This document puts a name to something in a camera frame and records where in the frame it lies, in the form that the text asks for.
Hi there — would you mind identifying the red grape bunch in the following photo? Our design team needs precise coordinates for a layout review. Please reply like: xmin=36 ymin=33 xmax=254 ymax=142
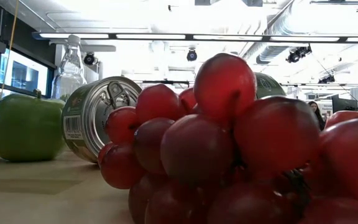
xmin=97 ymin=52 xmax=358 ymax=224

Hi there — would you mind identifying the black monitor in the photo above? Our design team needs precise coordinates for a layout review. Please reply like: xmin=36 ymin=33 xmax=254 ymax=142
xmin=331 ymin=94 xmax=358 ymax=113

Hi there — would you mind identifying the long ceiling light strip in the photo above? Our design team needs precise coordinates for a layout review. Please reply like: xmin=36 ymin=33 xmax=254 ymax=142
xmin=32 ymin=30 xmax=358 ymax=44

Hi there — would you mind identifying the clear bottle white cap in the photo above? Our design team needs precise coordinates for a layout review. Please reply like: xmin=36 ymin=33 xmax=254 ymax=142
xmin=50 ymin=34 xmax=88 ymax=102

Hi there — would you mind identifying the silver can barcode label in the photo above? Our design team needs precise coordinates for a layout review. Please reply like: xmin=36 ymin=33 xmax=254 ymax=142
xmin=61 ymin=76 xmax=142 ymax=164

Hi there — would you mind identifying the large black-framed window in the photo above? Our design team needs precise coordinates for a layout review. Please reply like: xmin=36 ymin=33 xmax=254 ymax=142
xmin=0 ymin=46 xmax=52 ymax=113

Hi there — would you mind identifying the green apple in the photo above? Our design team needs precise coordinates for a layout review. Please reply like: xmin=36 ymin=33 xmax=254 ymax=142
xmin=0 ymin=90 xmax=67 ymax=162

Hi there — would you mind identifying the silver ventilation duct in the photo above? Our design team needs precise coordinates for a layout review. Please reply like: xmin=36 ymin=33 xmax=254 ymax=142
xmin=247 ymin=0 xmax=358 ymax=65

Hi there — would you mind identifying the person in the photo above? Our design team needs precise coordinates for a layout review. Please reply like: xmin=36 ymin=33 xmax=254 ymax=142
xmin=308 ymin=101 xmax=326 ymax=131

